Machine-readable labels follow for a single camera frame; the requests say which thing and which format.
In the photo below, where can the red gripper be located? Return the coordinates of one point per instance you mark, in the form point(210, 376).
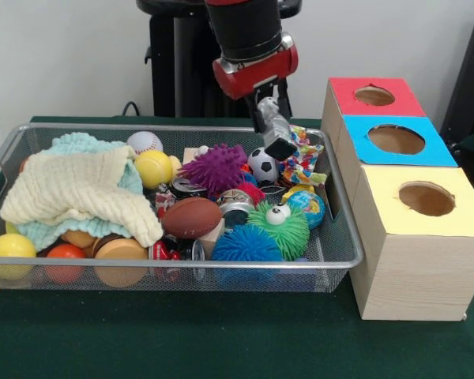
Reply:
point(256, 73)

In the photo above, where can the silver toy robot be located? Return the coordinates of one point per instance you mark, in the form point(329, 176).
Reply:
point(276, 126)

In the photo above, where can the cream knitted cloth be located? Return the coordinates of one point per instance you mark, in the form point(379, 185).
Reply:
point(75, 185)

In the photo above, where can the mint green knitted cloth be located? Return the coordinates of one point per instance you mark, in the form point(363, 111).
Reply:
point(87, 228)

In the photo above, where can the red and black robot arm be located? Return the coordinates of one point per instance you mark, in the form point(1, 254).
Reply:
point(245, 27)

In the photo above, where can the silver mesh bin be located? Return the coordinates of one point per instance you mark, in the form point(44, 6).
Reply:
point(174, 261)

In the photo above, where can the wooden three-hole box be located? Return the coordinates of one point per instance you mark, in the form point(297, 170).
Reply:
point(418, 276)

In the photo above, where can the small soccer ball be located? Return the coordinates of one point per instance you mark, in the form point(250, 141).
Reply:
point(262, 166)

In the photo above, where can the colourful patterned fabric toy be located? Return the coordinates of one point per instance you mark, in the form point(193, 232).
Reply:
point(302, 163)

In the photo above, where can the purple spiky ball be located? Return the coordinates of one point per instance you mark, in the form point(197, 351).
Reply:
point(217, 166)

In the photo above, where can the blue globe ball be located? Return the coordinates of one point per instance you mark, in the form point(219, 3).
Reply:
point(312, 209)

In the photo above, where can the green spiky toy with eyes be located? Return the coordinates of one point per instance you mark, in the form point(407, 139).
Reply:
point(288, 237)

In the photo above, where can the yellow ball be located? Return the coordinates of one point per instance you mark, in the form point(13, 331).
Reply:
point(154, 169)

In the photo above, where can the brown toy football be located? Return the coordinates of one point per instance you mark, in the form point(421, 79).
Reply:
point(191, 219)

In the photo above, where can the blue spiky ball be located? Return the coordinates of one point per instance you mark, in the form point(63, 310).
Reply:
point(245, 246)

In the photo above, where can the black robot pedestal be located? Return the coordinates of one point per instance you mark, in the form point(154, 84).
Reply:
point(181, 79)

